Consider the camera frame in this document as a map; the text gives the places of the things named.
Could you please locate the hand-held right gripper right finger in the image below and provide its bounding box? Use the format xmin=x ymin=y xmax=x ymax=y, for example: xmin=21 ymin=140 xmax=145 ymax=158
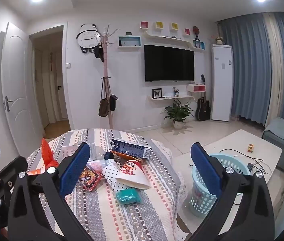
xmin=189 ymin=142 xmax=276 ymax=241

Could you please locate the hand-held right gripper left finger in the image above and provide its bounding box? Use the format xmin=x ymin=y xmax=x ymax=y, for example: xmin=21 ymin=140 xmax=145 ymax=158
xmin=7 ymin=142 xmax=91 ymax=241

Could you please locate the pink bottle with white cap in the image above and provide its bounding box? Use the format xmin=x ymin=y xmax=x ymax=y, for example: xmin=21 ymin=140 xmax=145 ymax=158
xmin=92 ymin=153 xmax=115 ymax=168

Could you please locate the light blue plastic basket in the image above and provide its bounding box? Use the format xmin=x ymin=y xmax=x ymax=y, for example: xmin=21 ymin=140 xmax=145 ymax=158
xmin=191 ymin=154 xmax=252 ymax=218

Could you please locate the blue white milk carton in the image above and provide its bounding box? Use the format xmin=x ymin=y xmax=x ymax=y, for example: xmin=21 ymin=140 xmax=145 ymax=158
xmin=110 ymin=138 xmax=152 ymax=159

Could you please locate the brown shoulder bag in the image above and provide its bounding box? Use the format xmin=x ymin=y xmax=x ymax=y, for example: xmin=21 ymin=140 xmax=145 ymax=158
xmin=98 ymin=78 xmax=110 ymax=117

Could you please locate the red snack packet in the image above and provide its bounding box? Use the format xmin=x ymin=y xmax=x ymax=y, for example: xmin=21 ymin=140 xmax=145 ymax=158
xmin=78 ymin=163 xmax=104 ymax=192

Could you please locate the white paper receipt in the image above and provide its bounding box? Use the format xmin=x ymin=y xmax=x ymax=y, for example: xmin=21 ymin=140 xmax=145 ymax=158
xmin=62 ymin=144 xmax=83 ymax=161

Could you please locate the red orange plastic wrapper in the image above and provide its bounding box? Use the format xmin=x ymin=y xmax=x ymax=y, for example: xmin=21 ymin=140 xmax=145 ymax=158
xmin=27 ymin=138 xmax=60 ymax=176

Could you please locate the white polka dot paper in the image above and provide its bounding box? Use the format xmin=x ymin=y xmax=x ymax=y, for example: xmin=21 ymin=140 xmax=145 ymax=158
xmin=102 ymin=161 xmax=123 ymax=191

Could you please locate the white coffee table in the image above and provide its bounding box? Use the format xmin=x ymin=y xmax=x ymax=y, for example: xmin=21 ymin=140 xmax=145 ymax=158
xmin=172 ymin=130 xmax=283 ymax=206

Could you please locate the orange snack wrapper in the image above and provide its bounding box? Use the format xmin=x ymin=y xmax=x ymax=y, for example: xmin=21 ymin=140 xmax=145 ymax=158
xmin=108 ymin=151 xmax=144 ymax=163

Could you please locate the black acoustic guitar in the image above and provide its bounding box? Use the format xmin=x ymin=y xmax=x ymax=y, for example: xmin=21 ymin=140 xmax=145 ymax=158
xmin=196 ymin=74 xmax=211 ymax=122

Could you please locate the cartoon print paper cup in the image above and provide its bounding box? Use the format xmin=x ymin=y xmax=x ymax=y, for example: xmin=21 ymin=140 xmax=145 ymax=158
xmin=114 ymin=159 xmax=151 ymax=190

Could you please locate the green potted plant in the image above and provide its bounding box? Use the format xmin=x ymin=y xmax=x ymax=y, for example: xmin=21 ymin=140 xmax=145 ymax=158
xmin=164 ymin=100 xmax=195 ymax=130

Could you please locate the teal packet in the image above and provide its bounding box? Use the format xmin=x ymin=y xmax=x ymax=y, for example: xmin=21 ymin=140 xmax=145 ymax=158
xmin=115 ymin=188 xmax=142 ymax=207

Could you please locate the small black bag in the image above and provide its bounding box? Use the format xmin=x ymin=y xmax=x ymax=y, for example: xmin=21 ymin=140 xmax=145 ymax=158
xmin=109 ymin=95 xmax=119 ymax=111

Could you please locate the white room door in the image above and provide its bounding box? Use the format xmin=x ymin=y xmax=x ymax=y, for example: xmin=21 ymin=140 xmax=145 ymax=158
xmin=1 ymin=22 xmax=43 ymax=151

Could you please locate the white hallway door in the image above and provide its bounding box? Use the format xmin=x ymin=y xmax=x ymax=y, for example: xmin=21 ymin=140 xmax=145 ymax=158
xmin=54 ymin=50 xmax=69 ymax=120

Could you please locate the grey green sofa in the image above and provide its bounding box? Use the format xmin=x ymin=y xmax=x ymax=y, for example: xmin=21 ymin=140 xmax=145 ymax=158
xmin=262 ymin=117 xmax=284 ymax=177

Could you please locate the white refrigerator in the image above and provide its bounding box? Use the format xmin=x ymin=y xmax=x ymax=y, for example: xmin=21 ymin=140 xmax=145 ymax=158
xmin=211 ymin=44 xmax=233 ymax=122

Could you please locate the black flat television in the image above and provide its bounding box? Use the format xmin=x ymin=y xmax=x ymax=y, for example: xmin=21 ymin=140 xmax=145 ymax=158
xmin=144 ymin=45 xmax=195 ymax=82

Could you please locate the pink wooden coat rack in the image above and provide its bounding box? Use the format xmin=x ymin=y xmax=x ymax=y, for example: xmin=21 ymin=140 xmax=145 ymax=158
xmin=99 ymin=25 xmax=120 ymax=130

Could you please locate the cream curtain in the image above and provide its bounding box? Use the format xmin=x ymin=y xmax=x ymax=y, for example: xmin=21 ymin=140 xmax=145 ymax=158
xmin=262 ymin=12 xmax=284 ymax=129

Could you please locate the dark cap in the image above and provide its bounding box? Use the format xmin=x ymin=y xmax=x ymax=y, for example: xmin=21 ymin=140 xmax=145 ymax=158
xmin=94 ymin=44 xmax=105 ymax=62

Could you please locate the white box shelf blue inside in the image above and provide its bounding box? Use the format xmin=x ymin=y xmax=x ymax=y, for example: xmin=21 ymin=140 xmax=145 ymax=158
xmin=118 ymin=36 xmax=142 ymax=48

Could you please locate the black cable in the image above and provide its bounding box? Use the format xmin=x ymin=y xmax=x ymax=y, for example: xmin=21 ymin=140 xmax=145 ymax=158
xmin=219 ymin=149 xmax=271 ymax=174

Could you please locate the low white wall shelf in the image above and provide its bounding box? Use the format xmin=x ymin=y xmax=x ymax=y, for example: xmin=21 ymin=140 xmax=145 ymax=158
xmin=147 ymin=95 xmax=194 ymax=103

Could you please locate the white pink wall box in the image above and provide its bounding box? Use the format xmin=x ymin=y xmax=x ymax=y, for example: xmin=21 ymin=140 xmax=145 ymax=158
xmin=186 ymin=83 xmax=206 ymax=94

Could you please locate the panda wall clock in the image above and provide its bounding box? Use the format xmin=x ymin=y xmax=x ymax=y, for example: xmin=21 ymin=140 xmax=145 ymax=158
xmin=77 ymin=24 xmax=102 ymax=55

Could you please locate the curved white wall shelf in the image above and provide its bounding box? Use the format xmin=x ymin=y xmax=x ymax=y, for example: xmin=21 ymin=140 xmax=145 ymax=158
xmin=143 ymin=31 xmax=206 ymax=52

